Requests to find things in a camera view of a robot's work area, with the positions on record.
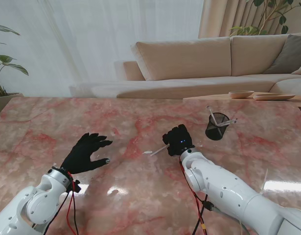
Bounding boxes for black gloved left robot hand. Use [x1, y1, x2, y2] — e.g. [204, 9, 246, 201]
[60, 132, 114, 175]

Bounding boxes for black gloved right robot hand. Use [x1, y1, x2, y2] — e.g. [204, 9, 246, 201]
[162, 124, 196, 157]

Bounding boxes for white handled makeup brush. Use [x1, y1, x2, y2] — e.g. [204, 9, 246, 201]
[150, 144, 170, 157]
[206, 105, 222, 137]
[217, 118, 238, 126]
[215, 120, 235, 128]

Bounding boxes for black mesh brush holder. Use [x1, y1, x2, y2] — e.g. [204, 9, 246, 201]
[205, 112, 231, 141]

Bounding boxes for wooden bowl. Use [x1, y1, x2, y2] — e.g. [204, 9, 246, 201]
[228, 90, 255, 99]

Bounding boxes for beige sofa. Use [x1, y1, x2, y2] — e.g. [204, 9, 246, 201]
[69, 33, 301, 100]

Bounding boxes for beige plant pot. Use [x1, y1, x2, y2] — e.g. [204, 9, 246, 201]
[0, 92, 24, 115]

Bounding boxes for flat wooden tray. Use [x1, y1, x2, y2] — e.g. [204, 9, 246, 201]
[253, 93, 296, 101]

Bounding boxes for large leaf green houseplant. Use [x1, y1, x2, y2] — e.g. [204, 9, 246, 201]
[0, 23, 29, 96]

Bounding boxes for white sheer curtain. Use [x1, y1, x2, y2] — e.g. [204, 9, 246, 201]
[0, 0, 205, 97]

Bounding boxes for tall branching green plant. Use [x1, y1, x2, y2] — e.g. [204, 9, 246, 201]
[230, 0, 294, 37]

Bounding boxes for beige curtain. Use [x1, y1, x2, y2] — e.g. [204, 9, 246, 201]
[198, 0, 301, 40]

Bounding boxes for grey sofa cushion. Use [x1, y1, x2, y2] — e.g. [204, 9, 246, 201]
[264, 34, 301, 74]

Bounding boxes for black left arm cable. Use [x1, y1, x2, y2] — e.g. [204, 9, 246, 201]
[44, 190, 79, 235]

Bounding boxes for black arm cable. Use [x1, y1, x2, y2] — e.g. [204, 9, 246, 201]
[44, 190, 79, 235]
[191, 193, 216, 235]

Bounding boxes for red left arm cable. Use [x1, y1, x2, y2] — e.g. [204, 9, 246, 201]
[66, 172, 79, 235]

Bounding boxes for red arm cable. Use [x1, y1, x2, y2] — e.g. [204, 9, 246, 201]
[66, 172, 79, 235]
[179, 158, 208, 235]

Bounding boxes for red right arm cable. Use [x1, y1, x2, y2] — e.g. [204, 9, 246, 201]
[179, 158, 208, 235]

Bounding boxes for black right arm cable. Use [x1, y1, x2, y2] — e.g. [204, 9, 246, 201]
[191, 193, 216, 235]

